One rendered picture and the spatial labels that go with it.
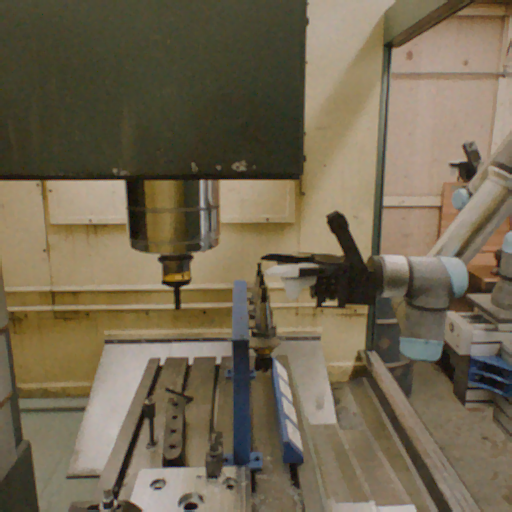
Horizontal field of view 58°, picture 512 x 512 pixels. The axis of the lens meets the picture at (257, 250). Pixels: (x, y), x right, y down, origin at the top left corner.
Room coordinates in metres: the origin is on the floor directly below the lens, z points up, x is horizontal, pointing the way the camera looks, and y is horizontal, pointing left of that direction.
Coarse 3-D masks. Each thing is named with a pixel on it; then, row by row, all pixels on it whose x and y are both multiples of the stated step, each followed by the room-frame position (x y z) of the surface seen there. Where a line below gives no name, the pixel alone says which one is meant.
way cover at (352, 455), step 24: (312, 432) 1.34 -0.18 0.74; (336, 432) 1.37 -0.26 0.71; (360, 432) 1.40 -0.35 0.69; (336, 456) 1.22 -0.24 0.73; (360, 456) 1.25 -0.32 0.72; (336, 480) 1.10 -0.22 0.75; (360, 480) 1.10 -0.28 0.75; (384, 480) 1.12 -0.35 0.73; (336, 504) 1.00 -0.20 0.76; (360, 504) 1.00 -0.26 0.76; (384, 504) 1.01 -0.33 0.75; (408, 504) 1.01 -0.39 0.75
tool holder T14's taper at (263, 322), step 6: (258, 306) 1.03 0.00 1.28; (264, 306) 1.02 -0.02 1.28; (258, 312) 1.02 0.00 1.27; (264, 312) 1.02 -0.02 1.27; (258, 318) 1.02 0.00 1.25; (264, 318) 1.01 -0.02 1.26; (270, 318) 1.02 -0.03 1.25; (258, 324) 1.02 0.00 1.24; (264, 324) 1.01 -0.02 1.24; (270, 324) 1.02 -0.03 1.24; (258, 330) 1.01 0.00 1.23; (264, 330) 1.01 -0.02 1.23
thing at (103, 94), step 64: (0, 0) 0.65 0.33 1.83; (64, 0) 0.66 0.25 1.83; (128, 0) 0.66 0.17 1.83; (192, 0) 0.66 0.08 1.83; (256, 0) 0.67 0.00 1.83; (0, 64) 0.65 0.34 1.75; (64, 64) 0.66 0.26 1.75; (128, 64) 0.66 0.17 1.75; (192, 64) 0.66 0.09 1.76; (256, 64) 0.67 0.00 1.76; (0, 128) 0.65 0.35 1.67; (64, 128) 0.66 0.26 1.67; (128, 128) 0.66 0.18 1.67; (192, 128) 0.66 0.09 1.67; (256, 128) 0.67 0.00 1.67
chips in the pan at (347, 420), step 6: (336, 396) 1.69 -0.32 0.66; (336, 402) 1.66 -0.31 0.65; (342, 408) 1.61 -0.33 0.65; (348, 408) 1.61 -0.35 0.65; (336, 414) 1.58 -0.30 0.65; (342, 414) 1.56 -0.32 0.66; (348, 414) 1.56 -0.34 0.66; (354, 414) 1.56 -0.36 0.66; (336, 420) 1.54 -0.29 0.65; (342, 420) 1.52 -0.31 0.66; (348, 420) 1.52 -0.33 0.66; (354, 420) 1.52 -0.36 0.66; (360, 420) 1.52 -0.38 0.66; (342, 426) 1.49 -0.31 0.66; (348, 426) 1.49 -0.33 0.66; (354, 426) 1.49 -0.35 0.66; (360, 426) 1.49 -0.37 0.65
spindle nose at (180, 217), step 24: (144, 192) 0.71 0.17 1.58; (168, 192) 0.71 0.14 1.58; (192, 192) 0.72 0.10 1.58; (216, 192) 0.76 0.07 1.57; (144, 216) 0.71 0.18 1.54; (168, 216) 0.71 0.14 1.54; (192, 216) 0.72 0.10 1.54; (216, 216) 0.76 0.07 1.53; (144, 240) 0.71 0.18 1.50; (168, 240) 0.71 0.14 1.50; (192, 240) 0.72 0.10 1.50; (216, 240) 0.76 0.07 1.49
